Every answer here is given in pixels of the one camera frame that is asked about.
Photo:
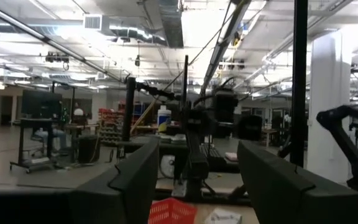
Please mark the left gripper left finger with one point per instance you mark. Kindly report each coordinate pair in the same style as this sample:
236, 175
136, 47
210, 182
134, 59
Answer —
129, 186

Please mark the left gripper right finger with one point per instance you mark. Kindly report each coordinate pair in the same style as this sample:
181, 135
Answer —
275, 193

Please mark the white printed booklet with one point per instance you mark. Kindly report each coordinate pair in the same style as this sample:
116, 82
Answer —
222, 217

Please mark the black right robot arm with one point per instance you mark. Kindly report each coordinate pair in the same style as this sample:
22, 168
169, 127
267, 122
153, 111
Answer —
194, 186

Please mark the black trash bin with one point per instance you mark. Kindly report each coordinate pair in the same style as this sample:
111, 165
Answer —
89, 149

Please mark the white bottle blue label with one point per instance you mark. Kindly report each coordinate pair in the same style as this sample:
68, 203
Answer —
164, 119

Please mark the black workbench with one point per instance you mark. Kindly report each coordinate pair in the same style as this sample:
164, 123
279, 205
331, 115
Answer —
169, 146

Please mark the red plastic mesh basket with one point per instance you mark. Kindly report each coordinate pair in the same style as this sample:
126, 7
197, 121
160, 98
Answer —
171, 213

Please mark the black office chair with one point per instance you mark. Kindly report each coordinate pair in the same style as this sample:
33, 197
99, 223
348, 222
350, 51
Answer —
250, 127

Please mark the red parts shelving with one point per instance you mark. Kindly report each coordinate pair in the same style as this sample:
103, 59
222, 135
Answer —
110, 124

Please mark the person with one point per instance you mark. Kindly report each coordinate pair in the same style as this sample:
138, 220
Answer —
78, 112

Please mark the white building column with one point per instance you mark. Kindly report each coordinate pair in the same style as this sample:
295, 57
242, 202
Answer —
329, 109

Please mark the black rolling cart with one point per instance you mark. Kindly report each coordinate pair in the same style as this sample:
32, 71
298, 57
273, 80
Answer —
36, 140

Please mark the black monitor screen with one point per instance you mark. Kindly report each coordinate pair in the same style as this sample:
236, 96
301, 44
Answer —
41, 104

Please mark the white ceiling air vent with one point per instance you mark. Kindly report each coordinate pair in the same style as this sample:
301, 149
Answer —
93, 22

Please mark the black post with boom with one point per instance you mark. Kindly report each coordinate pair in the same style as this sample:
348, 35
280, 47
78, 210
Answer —
129, 109

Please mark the black vertical frame post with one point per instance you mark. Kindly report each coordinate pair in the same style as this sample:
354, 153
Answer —
299, 84

